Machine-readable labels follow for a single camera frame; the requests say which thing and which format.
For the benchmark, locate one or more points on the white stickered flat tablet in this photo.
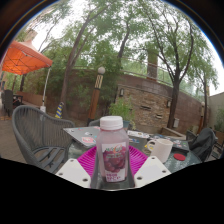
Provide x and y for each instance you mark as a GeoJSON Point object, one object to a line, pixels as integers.
{"type": "Point", "coordinates": [138, 134]}

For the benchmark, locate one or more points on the pink drink bottle white cap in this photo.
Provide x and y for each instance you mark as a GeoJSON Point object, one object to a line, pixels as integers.
{"type": "Point", "coordinates": [112, 146]}

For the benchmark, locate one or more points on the blue yellow striped cone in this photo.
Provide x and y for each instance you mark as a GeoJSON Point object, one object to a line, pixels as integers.
{"type": "Point", "coordinates": [59, 111]}

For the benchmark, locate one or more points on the slender leaning tree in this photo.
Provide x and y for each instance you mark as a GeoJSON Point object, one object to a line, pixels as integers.
{"type": "Point", "coordinates": [66, 83]}

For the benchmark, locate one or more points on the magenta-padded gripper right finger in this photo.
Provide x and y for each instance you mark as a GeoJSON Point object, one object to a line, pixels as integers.
{"type": "Point", "coordinates": [151, 170]}

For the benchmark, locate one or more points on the dark outdoor chair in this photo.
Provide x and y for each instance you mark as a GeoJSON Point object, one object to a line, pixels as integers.
{"type": "Point", "coordinates": [10, 100]}

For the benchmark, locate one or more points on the silver laptop with stickers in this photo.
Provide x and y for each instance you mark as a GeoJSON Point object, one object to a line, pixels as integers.
{"type": "Point", "coordinates": [81, 135]}

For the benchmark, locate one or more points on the dark-trunked tall tree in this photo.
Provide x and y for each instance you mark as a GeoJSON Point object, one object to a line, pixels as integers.
{"type": "Point", "coordinates": [173, 106]}

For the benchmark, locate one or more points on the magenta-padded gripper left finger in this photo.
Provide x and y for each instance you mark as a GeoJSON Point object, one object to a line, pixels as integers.
{"type": "Point", "coordinates": [71, 171]}

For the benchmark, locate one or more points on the dark laptop with stickers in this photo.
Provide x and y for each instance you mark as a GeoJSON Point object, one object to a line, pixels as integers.
{"type": "Point", "coordinates": [178, 142]}

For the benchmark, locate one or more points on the white ceramic mug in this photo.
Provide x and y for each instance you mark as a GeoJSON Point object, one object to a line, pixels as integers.
{"type": "Point", "coordinates": [163, 150]}

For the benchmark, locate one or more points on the orange patio umbrella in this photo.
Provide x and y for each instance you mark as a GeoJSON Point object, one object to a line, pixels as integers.
{"type": "Point", "coordinates": [25, 58]}

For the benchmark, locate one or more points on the green potted plant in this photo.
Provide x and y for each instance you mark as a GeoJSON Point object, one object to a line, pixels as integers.
{"type": "Point", "coordinates": [120, 111]}

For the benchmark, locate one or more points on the wooden lamp post globe light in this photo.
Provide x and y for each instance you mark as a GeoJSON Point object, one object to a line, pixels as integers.
{"type": "Point", "coordinates": [95, 100]}
{"type": "Point", "coordinates": [201, 120]}

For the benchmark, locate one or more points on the black wall lamp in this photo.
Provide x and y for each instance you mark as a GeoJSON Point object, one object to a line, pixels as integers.
{"type": "Point", "coordinates": [168, 103]}
{"type": "Point", "coordinates": [121, 92]}

